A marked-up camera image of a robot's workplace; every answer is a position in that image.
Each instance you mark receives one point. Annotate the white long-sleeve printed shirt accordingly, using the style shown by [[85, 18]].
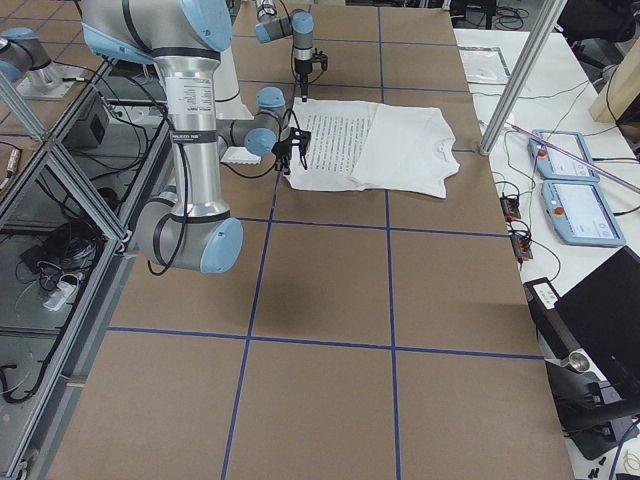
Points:
[[359, 145]]

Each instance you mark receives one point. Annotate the black laptop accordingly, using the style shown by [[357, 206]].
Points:
[[602, 313]]

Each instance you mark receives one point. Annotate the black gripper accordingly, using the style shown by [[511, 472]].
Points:
[[283, 148], [302, 68]]

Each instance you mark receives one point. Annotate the blue teach pendant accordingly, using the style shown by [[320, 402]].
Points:
[[580, 215], [556, 165]]

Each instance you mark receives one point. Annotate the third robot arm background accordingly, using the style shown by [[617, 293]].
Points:
[[27, 65]]

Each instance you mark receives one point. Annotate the black monitor stand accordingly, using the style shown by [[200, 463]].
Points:
[[593, 414]]

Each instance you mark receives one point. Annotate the metal cup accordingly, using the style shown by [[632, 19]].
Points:
[[578, 362]]

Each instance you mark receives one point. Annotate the white power strip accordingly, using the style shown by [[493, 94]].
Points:
[[61, 294]]

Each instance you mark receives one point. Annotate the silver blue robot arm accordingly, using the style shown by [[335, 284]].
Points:
[[189, 225], [298, 24]]

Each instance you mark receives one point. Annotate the blue teach pendant near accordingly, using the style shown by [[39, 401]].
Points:
[[580, 215]]

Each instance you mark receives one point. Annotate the blue teach pendant far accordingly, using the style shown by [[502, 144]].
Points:
[[556, 165]]

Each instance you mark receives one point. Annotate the aluminium frame rack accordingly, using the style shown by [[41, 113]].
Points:
[[68, 212]]

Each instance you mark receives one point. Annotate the aluminium frame post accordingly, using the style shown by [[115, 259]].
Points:
[[536, 40]]

